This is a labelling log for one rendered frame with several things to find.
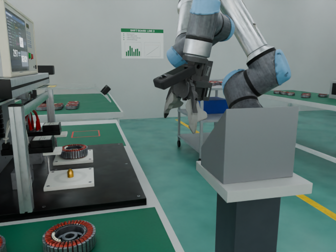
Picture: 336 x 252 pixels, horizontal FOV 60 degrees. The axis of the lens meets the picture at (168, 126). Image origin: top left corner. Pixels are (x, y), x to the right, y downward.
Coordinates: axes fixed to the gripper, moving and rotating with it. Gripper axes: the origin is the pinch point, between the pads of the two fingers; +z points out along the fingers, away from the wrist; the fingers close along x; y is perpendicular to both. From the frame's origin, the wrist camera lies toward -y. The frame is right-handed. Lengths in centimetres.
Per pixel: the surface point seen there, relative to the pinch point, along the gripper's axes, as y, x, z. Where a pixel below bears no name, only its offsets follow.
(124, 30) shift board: 211, 517, -40
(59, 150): -25.8, 24.0, 16.3
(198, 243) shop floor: 75, 51, 98
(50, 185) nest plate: -28.6, 19.5, 26.0
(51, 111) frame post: -19, 69, 16
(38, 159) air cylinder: -27, 47, 29
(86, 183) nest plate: -18.9, 15.2, 24.2
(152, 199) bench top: -3.5, 0.1, 23.6
